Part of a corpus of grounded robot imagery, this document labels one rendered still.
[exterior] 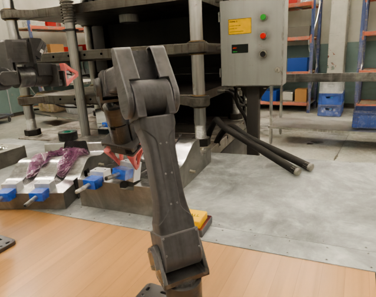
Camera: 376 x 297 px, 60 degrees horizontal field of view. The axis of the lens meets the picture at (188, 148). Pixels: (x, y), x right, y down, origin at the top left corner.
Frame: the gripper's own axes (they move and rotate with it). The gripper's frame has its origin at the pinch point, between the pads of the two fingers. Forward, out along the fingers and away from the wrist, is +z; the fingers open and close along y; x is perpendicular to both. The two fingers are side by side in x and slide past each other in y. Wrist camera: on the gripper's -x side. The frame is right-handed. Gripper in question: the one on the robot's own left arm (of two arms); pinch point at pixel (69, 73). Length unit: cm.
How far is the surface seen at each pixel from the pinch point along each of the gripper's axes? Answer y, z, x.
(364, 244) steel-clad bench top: -88, -3, 40
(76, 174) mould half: -1.1, -3.4, 33.2
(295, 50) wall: 37, 668, -18
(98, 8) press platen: 43, 67, -32
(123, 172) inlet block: -29.7, -13.5, 26.0
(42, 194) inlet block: -4.0, -20.0, 33.7
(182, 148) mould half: -31.0, 18.3, 27.1
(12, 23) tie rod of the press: 98, 54, -28
